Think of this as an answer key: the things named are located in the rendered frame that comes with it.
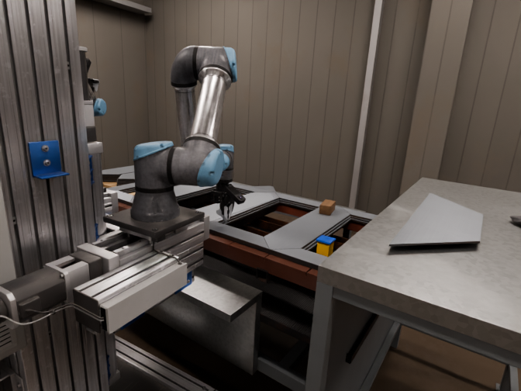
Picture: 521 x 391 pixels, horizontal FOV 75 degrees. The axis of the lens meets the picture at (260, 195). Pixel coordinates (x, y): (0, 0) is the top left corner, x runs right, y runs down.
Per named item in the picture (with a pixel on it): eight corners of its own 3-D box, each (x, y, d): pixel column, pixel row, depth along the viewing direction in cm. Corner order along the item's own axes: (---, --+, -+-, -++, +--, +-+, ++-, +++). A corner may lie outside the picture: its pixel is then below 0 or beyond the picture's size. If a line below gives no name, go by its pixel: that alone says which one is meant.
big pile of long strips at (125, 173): (175, 165, 305) (175, 159, 304) (208, 172, 284) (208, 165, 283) (90, 180, 242) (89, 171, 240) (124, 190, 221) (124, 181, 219)
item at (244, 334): (88, 272, 214) (84, 220, 205) (257, 369, 145) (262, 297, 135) (82, 275, 211) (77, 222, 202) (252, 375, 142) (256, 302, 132)
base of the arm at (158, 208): (155, 226, 99) (153, 193, 97) (119, 215, 106) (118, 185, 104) (189, 212, 112) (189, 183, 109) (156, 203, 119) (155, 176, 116)
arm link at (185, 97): (159, 47, 115) (175, 173, 142) (191, 49, 114) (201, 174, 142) (170, 41, 125) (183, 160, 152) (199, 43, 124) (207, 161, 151)
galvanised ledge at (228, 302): (84, 220, 205) (83, 216, 204) (262, 297, 135) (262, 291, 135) (48, 230, 189) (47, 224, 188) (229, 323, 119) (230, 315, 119)
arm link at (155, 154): (143, 178, 113) (142, 137, 109) (183, 181, 112) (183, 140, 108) (127, 187, 101) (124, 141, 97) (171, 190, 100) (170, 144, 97)
